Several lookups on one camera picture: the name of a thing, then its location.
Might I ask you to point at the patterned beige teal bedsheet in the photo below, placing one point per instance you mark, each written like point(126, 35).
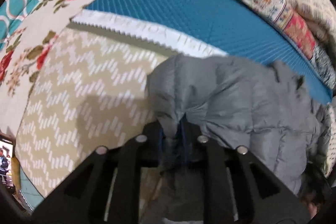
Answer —
point(91, 87)

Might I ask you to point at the smartphone with lit screen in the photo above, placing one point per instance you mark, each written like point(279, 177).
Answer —
point(7, 149)

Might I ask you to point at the white red floral pillow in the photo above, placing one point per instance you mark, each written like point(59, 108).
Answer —
point(25, 52)

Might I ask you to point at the grey puffer jacket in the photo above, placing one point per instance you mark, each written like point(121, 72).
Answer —
point(239, 102)

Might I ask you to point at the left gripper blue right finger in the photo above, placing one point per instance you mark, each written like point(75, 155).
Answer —
point(184, 138)

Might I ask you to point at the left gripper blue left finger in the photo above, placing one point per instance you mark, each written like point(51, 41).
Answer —
point(160, 142)

